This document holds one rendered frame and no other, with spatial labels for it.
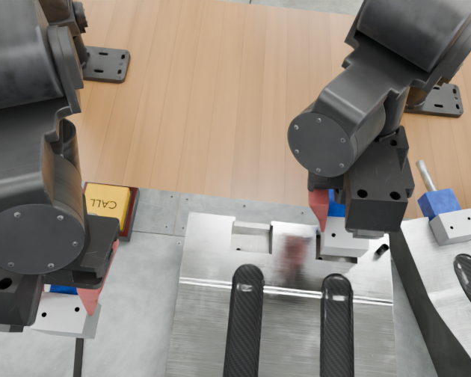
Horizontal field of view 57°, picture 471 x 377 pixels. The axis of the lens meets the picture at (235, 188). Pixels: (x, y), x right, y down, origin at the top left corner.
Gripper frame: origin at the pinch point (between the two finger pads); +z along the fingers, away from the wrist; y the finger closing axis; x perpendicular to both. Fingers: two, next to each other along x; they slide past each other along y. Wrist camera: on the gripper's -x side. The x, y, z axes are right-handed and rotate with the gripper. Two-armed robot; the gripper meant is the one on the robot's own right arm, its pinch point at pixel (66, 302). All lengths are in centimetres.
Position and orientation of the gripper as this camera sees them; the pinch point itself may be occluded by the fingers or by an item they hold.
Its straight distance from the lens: 48.4
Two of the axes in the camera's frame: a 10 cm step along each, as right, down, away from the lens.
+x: 0.4, -5.9, 8.1
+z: -1.1, 8.0, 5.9
